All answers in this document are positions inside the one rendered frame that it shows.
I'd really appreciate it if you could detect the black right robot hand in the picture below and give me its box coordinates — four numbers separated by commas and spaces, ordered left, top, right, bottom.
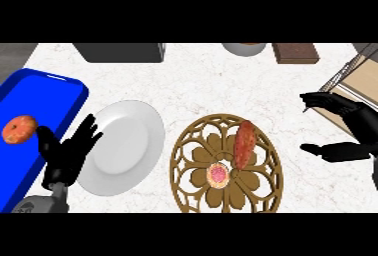
298, 91, 378, 192

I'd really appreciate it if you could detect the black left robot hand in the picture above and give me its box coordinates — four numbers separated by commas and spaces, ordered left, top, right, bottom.
34, 113, 105, 192

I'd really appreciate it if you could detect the brown openwork round placemat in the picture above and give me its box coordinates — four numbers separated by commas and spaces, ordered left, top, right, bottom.
168, 113, 285, 214

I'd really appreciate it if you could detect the blue tray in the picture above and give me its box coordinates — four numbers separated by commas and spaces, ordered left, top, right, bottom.
0, 67, 90, 214

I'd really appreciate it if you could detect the orange apple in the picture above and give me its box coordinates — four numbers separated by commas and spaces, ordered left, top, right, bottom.
1, 114, 40, 145

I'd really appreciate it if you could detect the white plate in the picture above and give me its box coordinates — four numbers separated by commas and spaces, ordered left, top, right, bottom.
75, 100, 167, 197

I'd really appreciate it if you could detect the red sweet potato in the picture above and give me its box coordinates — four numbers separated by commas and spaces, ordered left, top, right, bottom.
232, 120, 258, 171

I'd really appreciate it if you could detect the brown wooden block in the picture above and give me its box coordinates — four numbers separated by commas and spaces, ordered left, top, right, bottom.
270, 43, 322, 65

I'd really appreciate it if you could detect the grey white bowl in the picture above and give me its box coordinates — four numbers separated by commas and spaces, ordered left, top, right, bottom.
220, 43, 269, 58

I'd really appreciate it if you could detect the dark grey appliance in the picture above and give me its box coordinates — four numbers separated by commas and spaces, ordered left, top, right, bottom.
72, 43, 168, 64

